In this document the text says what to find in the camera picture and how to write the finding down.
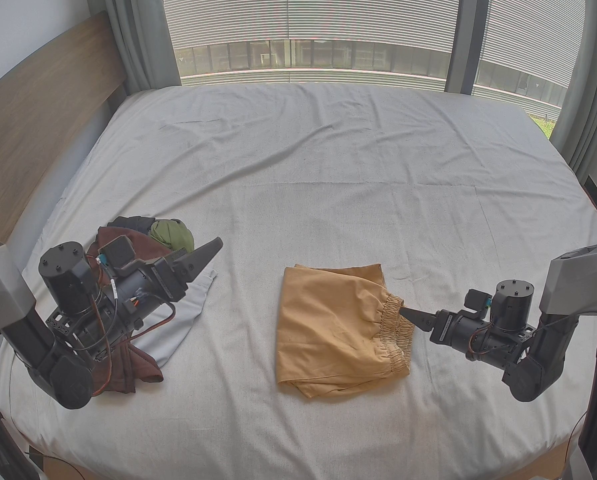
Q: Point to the pale grey garment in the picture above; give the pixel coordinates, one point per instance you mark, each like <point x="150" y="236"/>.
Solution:
<point x="178" y="328"/>

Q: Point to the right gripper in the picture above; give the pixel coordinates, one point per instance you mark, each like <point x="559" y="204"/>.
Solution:
<point x="456" y="330"/>

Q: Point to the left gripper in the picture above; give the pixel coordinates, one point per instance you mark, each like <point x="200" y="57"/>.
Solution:
<point x="141" y="288"/>

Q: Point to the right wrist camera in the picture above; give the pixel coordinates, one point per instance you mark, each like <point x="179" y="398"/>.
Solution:
<point x="477" y="300"/>

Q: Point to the grey-green curtain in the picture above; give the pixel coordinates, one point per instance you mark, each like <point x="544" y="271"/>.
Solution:
<point x="593" y="93"/>
<point x="138" y="28"/>

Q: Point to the black garment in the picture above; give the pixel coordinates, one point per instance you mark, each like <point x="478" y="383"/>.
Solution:
<point x="128" y="224"/>

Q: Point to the green garment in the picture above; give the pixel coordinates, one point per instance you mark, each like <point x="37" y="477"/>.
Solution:
<point x="173" y="235"/>

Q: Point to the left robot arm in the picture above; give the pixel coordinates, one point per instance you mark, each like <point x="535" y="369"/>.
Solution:
<point x="63" y="278"/>

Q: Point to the window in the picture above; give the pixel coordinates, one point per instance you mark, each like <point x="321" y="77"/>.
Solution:
<point x="328" y="13"/>

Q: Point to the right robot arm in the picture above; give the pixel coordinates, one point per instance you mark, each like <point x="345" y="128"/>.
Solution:
<point x="548" y="348"/>

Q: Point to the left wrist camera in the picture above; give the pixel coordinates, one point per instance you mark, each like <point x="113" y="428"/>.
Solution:
<point x="118" y="253"/>

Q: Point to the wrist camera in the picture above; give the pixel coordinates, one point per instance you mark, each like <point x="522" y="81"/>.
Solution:
<point x="118" y="253"/>
<point x="477" y="300"/>

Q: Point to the brown garment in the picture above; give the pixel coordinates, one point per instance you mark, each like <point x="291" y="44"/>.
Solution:
<point x="143" y="368"/>

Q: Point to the bed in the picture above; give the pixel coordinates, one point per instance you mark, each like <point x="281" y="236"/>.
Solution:
<point x="298" y="168"/>

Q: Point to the mustard yellow shorts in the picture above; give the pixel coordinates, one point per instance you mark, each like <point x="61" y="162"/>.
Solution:
<point x="328" y="328"/>

